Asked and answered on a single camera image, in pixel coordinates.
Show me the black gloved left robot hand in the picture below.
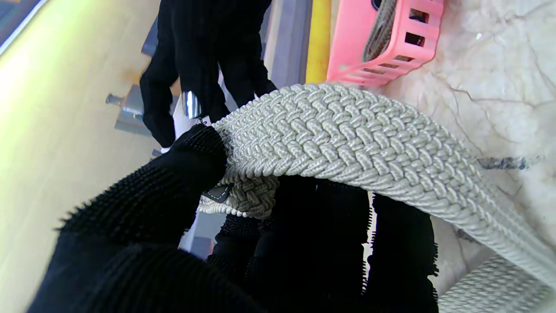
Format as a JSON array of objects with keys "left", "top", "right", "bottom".
[{"left": 28, "top": 124, "right": 439, "bottom": 313}]

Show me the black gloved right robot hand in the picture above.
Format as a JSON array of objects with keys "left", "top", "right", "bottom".
[{"left": 139, "top": 0, "right": 278, "bottom": 148}]

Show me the pink plastic storage basket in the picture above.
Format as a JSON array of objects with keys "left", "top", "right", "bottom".
[{"left": 326, "top": 0, "right": 446, "bottom": 87}]

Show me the beige woven belt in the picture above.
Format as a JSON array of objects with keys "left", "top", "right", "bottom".
[
  {"left": 363, "top": 0, "right": 398, "bottom": 62},
  {"left": 198, "top": 83, "right": 556, "bottom": 313}
]

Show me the raised counter orange glow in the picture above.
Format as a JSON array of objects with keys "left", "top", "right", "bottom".
[{"left": 261, "top": 0, "right": 333, "bottom": 90}]

